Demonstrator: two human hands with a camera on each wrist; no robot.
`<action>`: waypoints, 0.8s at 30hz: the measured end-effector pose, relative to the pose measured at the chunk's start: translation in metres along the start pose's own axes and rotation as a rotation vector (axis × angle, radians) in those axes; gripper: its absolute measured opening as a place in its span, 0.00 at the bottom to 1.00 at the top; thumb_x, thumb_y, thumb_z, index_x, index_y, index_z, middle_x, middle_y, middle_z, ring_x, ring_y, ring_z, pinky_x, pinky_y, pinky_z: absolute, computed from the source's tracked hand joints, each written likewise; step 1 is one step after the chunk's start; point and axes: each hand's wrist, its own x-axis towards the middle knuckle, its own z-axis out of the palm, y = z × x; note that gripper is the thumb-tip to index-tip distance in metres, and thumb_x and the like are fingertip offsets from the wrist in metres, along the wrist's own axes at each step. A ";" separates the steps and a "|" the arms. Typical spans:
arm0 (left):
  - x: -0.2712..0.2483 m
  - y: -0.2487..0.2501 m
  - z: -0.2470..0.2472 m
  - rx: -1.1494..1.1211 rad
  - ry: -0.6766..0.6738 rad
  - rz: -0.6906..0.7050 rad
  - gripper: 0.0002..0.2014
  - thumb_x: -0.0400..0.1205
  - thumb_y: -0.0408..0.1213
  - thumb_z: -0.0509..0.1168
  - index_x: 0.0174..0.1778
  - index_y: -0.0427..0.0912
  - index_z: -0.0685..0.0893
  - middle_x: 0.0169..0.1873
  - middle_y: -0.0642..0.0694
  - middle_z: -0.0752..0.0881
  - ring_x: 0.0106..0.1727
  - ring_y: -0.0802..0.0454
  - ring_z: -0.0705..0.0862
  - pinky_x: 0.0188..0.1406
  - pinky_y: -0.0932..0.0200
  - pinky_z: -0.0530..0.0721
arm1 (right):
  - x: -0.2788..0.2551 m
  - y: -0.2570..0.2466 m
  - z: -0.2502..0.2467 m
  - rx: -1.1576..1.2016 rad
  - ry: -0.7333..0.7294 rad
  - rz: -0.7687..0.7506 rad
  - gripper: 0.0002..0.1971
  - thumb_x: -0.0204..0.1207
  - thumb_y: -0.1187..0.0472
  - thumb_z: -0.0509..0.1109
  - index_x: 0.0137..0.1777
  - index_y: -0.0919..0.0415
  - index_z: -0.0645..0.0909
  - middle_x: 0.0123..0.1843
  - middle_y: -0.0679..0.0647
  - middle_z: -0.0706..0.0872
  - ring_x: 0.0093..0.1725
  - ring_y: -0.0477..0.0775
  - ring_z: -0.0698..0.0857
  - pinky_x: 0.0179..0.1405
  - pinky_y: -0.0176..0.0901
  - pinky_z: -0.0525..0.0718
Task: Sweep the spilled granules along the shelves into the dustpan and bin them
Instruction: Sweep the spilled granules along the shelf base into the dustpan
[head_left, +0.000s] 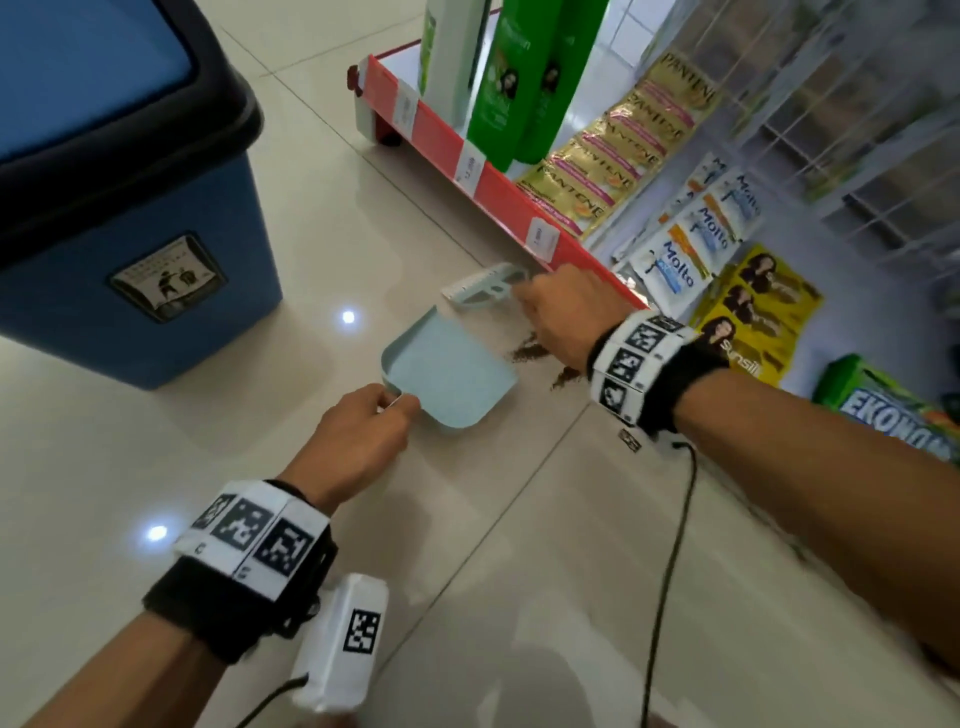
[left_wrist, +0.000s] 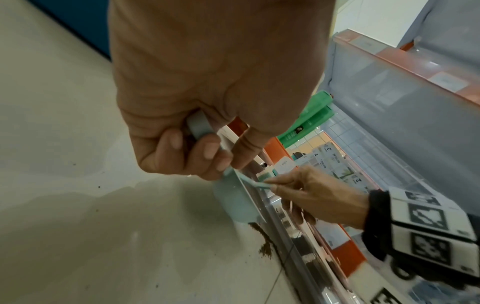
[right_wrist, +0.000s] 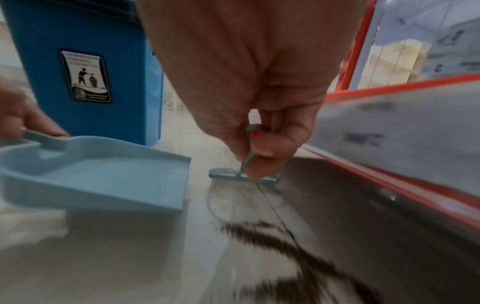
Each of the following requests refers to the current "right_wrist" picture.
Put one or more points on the person's left hand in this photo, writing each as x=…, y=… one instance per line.
x=18, y=112

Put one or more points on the person's right hand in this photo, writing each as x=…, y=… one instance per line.
x=243, y=59

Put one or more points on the light blue plastic dustpan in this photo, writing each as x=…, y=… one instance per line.
x=105, y=175

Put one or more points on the light blue small brush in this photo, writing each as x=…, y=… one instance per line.
x=232, y=173

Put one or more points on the blue trash bin black rim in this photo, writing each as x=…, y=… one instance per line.
x=123, y=59

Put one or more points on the pile of brown dirt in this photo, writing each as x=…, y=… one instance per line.
x=277, y=240

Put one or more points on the beige tiled floor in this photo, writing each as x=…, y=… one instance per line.
x=112, y=252

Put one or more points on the row of white price labels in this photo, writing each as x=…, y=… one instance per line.
x=393, y=133

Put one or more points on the store shelf with red edge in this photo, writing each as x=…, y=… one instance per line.
x=431, y=199

